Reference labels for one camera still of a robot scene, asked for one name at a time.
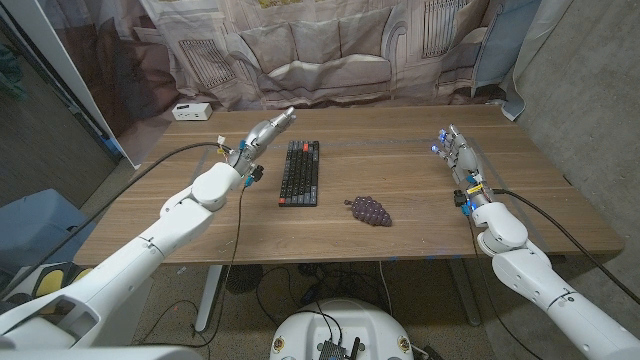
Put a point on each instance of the blue plastic bin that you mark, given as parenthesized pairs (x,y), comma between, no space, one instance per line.
(35,225)

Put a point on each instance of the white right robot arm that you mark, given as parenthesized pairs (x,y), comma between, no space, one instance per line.
(560,295)

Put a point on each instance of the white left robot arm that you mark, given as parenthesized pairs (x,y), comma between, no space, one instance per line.
(150,245)

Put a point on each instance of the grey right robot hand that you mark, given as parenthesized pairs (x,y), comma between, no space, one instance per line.
(467,167)

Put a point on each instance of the printed sofa room backdrop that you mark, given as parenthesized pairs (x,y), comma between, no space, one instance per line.
(320,50)

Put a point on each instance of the pale grey cloth sheet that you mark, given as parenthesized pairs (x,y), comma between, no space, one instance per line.
(525,60)

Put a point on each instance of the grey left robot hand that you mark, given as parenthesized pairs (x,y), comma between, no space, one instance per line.
(257,142)

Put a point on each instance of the black mechanical keyboard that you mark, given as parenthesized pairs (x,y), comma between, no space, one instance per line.
(300,175)

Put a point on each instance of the purple toy grapes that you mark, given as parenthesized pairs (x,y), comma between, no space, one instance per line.
(370,211)

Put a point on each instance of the black round floor fan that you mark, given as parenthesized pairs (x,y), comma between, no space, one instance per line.
(245,278)

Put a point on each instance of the black torso electronics module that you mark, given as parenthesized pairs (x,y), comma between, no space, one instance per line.
(332,350)

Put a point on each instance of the grey table leg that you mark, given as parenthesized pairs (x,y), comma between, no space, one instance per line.
(465,295)

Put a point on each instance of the grey tape outline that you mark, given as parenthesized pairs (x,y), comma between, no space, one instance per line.
(370,143)

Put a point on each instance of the white panel frame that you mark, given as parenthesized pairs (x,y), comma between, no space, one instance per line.
(60,55)

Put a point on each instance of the white power strip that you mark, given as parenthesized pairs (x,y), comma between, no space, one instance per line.
(191,111)

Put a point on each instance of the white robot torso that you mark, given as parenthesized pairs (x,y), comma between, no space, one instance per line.
(345,320)

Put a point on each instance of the white table leg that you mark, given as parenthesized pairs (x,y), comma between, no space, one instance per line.
(207,300)

